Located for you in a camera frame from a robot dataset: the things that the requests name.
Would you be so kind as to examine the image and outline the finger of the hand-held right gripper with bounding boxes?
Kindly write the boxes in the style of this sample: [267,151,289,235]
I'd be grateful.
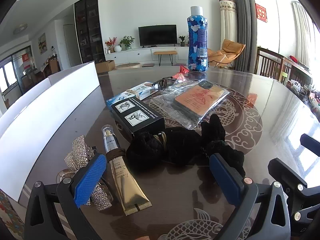
[300,133,320,157]
[267,157,320,233]

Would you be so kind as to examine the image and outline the wall painting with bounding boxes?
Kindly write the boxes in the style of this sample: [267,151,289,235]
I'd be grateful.
[38,32,47,54]

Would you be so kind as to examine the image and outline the ceiling lamp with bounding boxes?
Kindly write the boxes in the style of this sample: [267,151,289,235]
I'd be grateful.
[13,24,28,35]

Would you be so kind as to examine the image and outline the blue white carton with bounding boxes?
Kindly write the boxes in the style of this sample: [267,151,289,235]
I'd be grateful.
[106,81,155,110]

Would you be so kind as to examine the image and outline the round floor mat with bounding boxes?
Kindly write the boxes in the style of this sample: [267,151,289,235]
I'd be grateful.
[115,62,142,69]

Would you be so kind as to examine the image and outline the white sheer curtain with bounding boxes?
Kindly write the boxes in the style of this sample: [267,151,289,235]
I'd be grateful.
[291,1,315,68]

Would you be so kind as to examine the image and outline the blue camouflage bottle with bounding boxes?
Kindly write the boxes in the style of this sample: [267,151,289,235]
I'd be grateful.
[187,6,209,72]

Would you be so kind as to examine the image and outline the gold cosmetic tube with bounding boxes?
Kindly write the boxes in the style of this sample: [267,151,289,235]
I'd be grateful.
[101,124,153,216]

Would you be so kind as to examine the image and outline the white TV cabinet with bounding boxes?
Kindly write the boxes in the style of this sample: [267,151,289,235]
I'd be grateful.
[104,45,190,65]

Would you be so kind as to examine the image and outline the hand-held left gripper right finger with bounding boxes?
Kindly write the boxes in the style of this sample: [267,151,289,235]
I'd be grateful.
[209,153,292,240]

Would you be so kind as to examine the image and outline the standing air conditioner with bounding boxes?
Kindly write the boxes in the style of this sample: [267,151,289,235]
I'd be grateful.
[219,0,238,45]

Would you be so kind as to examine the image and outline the red flower bouquet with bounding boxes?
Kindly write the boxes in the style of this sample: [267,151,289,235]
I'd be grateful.
[105,37,118,53]

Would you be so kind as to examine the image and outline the red candy wrapper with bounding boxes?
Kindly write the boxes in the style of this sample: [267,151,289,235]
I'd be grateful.
[172,64,188,79]

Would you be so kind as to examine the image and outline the orange lounge chair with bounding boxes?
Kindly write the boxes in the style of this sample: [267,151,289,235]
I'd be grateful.
[207,39,246,68]

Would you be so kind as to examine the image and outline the rhinestone bow hair clip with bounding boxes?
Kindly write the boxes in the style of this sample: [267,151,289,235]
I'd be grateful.
[64,135,113,212]

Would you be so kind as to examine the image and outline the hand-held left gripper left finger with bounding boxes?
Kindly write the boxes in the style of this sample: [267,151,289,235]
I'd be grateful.
[24,153,110,240]

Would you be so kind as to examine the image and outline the bushy green potted plant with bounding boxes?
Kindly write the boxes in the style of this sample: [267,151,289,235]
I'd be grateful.
[119,35,135,50]

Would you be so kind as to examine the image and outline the grey curtain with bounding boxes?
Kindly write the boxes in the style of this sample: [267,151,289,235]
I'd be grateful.
[226,0,258,74]

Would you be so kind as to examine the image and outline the black television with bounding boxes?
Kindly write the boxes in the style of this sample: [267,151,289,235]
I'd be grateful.
[138,24,177,47]

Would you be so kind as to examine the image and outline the brown hair tie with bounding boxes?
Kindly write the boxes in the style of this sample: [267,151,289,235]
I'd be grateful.
[105,148,126,160]

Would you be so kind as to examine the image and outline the red wall decoration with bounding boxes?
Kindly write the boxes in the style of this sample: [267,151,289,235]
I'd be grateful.
[255,3,268,22]

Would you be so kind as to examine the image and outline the black velvet cloth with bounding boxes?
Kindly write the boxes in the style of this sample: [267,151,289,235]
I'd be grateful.
[126,114,246,178]

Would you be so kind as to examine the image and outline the clear plastic bag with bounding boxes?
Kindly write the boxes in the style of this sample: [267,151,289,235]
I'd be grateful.
[149,79,230,130]

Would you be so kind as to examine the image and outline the wooden chair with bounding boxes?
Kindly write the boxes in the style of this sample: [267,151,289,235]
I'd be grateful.
[255,46,285,80]
[282,57,313,85]

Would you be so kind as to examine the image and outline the black cardboard box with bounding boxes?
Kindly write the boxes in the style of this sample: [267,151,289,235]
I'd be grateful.
[110,99,165,142]

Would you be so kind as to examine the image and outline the dark-framed glasses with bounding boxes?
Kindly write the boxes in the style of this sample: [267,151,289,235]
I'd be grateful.
[151,77,182,90]

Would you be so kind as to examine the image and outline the wooden bench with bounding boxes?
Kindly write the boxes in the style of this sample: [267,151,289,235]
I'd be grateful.
[153,51,178,67]

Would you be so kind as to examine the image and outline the patterned cloth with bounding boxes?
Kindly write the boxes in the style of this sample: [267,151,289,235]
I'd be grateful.
[0,190,24,240]

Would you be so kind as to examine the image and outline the dark display cabinet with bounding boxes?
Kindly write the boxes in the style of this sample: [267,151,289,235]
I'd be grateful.
[74,0,105,65]

